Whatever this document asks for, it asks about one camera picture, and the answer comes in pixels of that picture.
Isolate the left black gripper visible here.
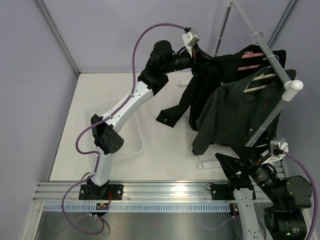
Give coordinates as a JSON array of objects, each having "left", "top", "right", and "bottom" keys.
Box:
[{"left": 162, "top": 43, "right": 218, "bottom": 76}]

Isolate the black shirt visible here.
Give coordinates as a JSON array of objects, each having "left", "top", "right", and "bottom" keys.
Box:
[{"left": 156, "top": 45, "right": 271, "bottom": 131}]

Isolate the pink hanger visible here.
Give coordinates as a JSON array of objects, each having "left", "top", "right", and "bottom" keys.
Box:
[{"left": 238, "top": 43, "right": 265, "bottom": 71}]

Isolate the dark striped shirt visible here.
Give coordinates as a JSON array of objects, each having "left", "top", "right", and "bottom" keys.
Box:
[{"left": 192, "top": 68, "right": 285, "bottom": 156}]

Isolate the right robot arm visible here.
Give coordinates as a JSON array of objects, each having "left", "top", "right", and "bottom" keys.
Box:
[{"left": 210, "top": 146, "right": 319, "bottom": 240}]

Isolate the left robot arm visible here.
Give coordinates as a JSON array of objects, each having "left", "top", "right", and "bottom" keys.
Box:
[{"left": 79, "top": 40, "right": 214, "bottom": 200}]

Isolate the wooden hanger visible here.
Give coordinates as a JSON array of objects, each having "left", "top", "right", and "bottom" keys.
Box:
[{"left": 243, "top": 65, "right": 277, "bottom": 94}]

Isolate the metal clothes rack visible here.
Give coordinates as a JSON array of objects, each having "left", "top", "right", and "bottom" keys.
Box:
[{"left": 213, "top": 0, "right": 304, "bottom": 147}]

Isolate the clear plastic basket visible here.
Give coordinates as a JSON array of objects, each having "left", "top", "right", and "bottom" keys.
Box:
[{"left": 85, "top": 98, "right": 146, "bottom": 161}]

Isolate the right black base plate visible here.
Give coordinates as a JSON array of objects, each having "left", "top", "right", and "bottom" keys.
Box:
[{"left": 210, "top": 183, "right": 257, "bottom": 201}]

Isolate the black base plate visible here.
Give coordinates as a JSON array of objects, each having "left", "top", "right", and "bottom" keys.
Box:
[
  {"left": 78, "top": 184, "right": 124, "bottom": 201},
  {"left": 210, "top": 183, "right": 257, "bottom": 201}
]

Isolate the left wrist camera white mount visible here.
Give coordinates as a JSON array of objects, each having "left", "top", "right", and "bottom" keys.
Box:
[{"left": 182, "top": 27, "right": 200, "bottom": 48}]

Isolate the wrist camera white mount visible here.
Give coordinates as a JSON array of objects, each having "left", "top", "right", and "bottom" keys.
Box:
[
  {"left": 182, "top": 27, "right": 200, "bottom": 48},
  {"left": 269, "top": 137, "right": 289, "bottom": 162}
]

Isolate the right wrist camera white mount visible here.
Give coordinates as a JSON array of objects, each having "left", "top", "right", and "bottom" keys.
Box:
[{"left": 269, "top": 137, "right": 289, "bottom": 162}]

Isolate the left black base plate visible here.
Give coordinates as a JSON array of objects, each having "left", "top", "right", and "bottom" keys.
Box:
[{"left": 78, "top": 184, "right": 124, "bottom": 201}]

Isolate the aluminium rail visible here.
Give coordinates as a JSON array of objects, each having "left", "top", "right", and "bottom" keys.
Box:
[{"left": 31, "top": 182, "right": 283, "bottom": 203}]

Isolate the white slotted cable duct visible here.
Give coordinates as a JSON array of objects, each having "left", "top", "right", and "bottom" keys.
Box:
[{"left": 43, "top": 202, "right": 233, "bottom": 214}]

